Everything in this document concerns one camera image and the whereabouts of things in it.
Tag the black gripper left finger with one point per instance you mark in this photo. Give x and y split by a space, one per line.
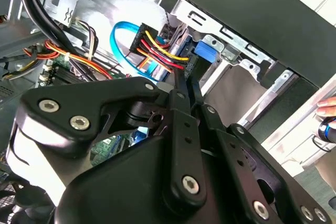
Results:
65 103

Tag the person's hand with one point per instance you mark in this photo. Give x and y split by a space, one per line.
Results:
326 108

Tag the hard disk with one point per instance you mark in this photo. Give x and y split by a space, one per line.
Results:
206 51

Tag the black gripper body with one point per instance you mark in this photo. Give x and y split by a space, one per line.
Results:
118 195

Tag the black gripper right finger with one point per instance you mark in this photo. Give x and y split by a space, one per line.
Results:
236 153

